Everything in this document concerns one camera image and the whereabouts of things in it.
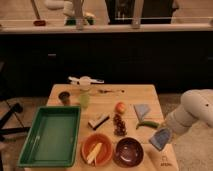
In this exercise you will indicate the green plastic tray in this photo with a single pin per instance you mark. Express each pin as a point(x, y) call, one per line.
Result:
point(52, 138)

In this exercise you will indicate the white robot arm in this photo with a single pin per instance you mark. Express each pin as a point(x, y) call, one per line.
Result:
point(194, 105)

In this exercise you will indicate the purple bowl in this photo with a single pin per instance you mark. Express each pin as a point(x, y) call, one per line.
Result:
point(128, 152)

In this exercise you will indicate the red apple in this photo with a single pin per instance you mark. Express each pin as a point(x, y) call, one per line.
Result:
point(120, 108)

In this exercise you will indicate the black white eraser block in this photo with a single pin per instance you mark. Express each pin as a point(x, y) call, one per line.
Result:
point(95, 123)

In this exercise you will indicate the green pea pod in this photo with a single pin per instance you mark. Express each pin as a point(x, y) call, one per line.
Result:
point(150, 124)

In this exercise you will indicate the orange bowl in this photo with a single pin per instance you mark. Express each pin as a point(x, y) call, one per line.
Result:
point(106, 152)

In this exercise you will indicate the blue sponge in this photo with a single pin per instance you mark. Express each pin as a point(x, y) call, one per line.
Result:
point(160, 138)

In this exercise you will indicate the black chair base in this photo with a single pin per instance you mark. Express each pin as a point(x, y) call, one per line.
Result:
point(11, 124)

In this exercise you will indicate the blue folded cloth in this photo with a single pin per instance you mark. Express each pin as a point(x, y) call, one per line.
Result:
point(141, 111)

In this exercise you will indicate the white rail counter frame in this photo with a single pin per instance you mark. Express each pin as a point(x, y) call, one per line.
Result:
point(17, 16)

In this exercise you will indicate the dark grape bunch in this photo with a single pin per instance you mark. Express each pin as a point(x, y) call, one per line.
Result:
point(120, 127)

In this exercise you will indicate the yellow banana piece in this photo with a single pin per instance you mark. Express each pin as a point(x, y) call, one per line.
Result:
point(93, 154)

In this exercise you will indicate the red bowl on counter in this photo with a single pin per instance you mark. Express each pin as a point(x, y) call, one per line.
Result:
point(39, 23)

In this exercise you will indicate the small dark cup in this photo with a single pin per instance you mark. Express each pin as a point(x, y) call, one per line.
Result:
point(64, 98)

